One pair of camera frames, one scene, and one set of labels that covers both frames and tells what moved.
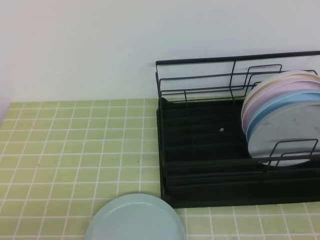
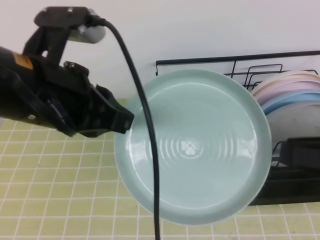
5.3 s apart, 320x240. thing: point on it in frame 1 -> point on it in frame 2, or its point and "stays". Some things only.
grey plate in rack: x=287 y=136 stays
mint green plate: x=136 y=216 -> x=213 y=146
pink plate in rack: x=302 y=84 stays
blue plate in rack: x=296 y=96 stays
